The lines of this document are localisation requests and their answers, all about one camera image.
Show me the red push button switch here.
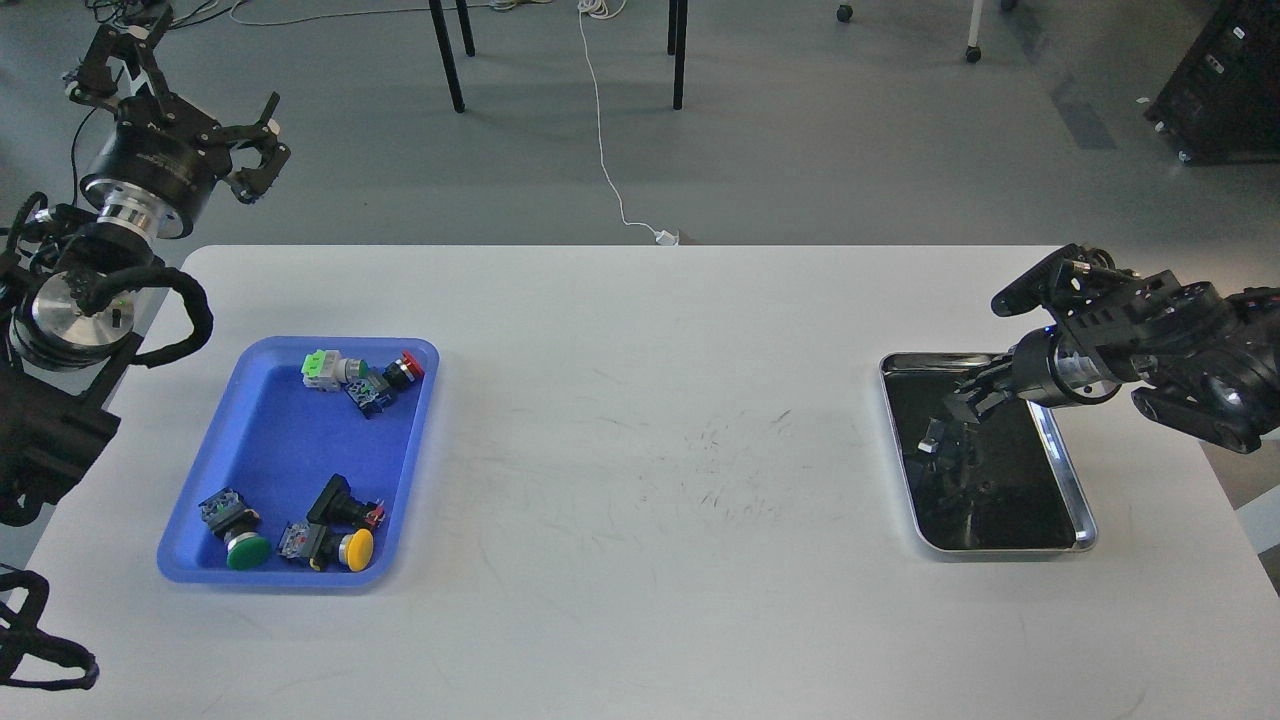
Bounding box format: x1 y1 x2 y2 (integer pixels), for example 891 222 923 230
344 351 425 419

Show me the black push button switch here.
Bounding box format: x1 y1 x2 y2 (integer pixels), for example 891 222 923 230
306 473 387 532

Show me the black table leg right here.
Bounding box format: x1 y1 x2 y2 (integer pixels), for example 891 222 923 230
666 0 690 111

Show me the silver metal tray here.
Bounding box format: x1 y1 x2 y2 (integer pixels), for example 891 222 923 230
879 352 1098 561

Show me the black table leg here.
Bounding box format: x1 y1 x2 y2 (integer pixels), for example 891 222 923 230
428 0 476 114
666 0 690 111

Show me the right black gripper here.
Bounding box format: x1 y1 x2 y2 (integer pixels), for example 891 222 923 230
945 325 1123 425

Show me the green mushroom push button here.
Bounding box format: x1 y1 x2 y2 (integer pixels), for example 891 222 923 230
198 488 273 571

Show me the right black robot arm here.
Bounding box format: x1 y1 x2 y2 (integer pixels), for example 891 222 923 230
943 243 1279 454

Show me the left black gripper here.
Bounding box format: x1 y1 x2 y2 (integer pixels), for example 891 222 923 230
63 20 291 240

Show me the yellow push button switch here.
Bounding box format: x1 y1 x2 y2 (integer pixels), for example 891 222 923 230
276 521 374 571

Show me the white floor cable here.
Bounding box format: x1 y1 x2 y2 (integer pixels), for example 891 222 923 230
577 0 681 247

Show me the black equipment cart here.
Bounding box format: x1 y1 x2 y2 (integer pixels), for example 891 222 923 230
1143 1 1279 165

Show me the green white push button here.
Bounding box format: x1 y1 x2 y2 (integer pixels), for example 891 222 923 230
300 348 369 392

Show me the black floor cable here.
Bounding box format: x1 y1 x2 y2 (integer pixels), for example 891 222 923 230
84 0 236 31

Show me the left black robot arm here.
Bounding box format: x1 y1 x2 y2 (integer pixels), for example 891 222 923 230
1 3 291 527

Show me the blue plastic tray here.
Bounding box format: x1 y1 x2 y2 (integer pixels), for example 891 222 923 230
156 336 440 591

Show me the white chair leg caster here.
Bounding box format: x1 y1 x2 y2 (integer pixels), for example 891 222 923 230
964 0 1023 65

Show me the black table leg left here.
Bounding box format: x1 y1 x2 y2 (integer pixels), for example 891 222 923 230
428 0 476 114

